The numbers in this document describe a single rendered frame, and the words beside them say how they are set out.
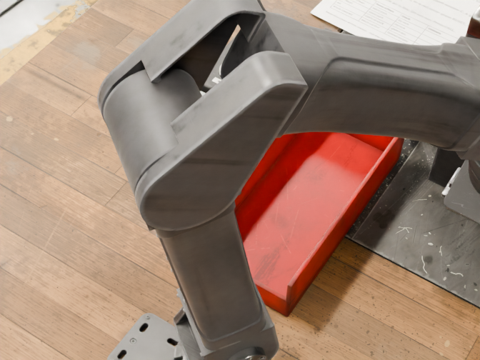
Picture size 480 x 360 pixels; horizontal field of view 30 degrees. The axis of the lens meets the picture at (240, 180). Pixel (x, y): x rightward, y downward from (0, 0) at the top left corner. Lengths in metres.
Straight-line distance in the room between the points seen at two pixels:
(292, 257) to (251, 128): 0.46
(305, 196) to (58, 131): 0.30
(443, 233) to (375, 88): 0.46
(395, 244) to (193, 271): 0.39
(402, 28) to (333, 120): 0.66
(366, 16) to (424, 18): 0.08
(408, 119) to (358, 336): 0.37
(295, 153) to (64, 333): 0.33
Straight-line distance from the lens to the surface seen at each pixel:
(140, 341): 0.89
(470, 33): 0.88
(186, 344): 0.80
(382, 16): 1.21
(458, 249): 0.99
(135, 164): 0.51
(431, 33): 1.20
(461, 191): 0.82
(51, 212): 1.00
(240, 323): 0.70
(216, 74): 1.07
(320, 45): 0.53
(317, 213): 0.98
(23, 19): 2.59
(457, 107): 0.60
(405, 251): 0.97
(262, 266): 0.93
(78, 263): 0.95
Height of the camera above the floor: 1.69
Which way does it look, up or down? 52 degrees down
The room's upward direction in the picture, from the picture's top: 2 degrees clockwise
